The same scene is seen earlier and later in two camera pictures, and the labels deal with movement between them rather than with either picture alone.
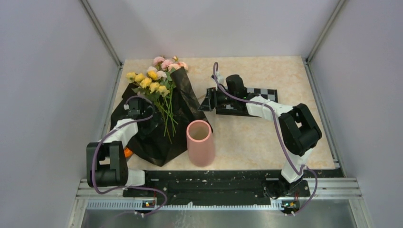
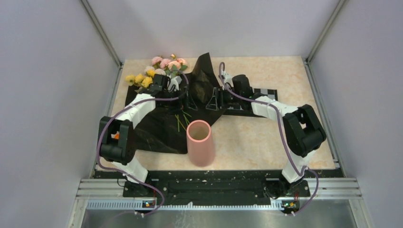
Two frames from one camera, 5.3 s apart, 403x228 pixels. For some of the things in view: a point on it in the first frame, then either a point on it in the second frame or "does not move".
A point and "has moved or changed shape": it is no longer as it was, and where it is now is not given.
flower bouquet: (156, 84) has moved or changed shape
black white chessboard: (233, 101) does not move
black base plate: (206, 186) does not move
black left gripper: (154, 121) -> (182, 102)
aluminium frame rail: (100, 32) does not move
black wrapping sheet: (161, 138) has moved or changed shape
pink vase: (200, 143) does not move
